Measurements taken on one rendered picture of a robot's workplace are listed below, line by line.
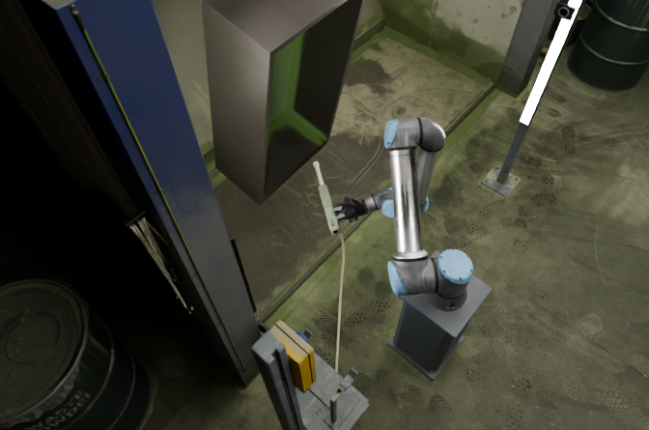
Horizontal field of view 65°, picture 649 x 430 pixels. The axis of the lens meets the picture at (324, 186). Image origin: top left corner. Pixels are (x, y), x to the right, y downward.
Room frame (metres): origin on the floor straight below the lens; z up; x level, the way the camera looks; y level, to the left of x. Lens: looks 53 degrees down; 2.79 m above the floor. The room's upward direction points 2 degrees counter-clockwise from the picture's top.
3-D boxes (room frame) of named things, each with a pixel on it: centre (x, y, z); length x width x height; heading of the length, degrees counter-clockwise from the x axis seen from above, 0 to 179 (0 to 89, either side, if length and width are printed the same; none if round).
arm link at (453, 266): (0.98, -0.53, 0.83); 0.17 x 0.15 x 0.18; 93
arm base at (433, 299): (0.98, -0.53, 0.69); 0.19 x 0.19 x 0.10
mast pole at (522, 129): (2.08, -1.21, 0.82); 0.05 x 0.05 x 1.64; 47
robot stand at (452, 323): (0.98, -0.53, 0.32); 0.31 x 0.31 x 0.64; 47
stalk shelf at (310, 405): (0.51, 0.05, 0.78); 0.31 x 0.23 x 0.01; 47
